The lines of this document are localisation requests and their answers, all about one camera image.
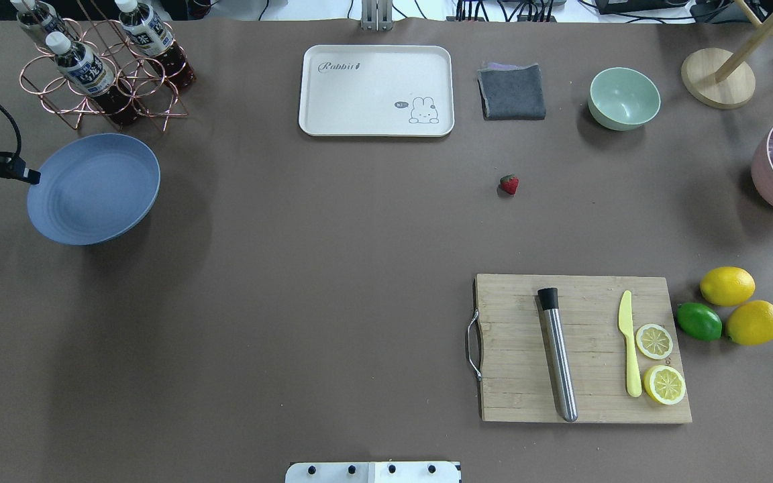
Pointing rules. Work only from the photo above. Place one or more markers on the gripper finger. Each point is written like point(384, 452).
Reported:
point(15, 169)

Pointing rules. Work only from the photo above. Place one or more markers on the blue plate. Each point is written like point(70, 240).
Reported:
point(94, 189)

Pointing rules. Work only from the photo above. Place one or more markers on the red strawberry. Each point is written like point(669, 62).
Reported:
point(509, 184)

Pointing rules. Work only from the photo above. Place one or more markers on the tea bottle near front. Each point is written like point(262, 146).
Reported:
point(88, 72)

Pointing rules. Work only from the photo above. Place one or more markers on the tea bottle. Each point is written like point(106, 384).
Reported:
point(88, 72)
point(150, 36)
point(40, 20)

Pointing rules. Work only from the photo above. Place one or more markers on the tea bottle far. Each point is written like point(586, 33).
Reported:
point(40, 20)

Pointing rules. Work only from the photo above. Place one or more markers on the tea bottle middle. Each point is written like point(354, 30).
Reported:
point(150, 36)

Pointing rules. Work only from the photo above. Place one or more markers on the cream rabbit tray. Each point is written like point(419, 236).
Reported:
point(377, 91)

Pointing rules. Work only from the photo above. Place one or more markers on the grey folded cloth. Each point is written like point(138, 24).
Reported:
point(511, 92)

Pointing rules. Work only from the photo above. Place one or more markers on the steel muddler black tip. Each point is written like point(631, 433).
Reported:
point(560, 372)

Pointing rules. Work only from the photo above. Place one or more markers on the green bowl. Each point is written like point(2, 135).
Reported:
point(622, 99)

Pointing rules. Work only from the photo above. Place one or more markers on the yellow plastic knife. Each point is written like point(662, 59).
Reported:
point(626, 328)

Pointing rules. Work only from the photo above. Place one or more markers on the lemon half slice two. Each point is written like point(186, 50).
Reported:
point(654, 341)

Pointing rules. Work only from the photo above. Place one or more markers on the lemon half slice one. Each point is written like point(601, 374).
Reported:
point(664, 384)

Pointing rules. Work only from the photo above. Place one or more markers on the green lime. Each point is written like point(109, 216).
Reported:
point(699, 321)

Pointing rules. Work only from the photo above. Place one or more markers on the wooden cup tree stand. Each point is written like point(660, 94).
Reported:
point(722, 79)

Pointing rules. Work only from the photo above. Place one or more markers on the whole yellow lemon one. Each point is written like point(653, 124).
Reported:
point(727, 286)

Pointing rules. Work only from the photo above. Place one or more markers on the whole yellow lemon two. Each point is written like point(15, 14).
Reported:
point(751, 323)

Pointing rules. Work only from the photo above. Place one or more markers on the copper wire bottle rack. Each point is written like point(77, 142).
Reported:
point(155, 97)

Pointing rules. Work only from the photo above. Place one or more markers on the aluminium frame post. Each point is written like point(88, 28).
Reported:
point(377, 15)

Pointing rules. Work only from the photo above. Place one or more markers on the white camera post base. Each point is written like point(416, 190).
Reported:
point(385, 471)

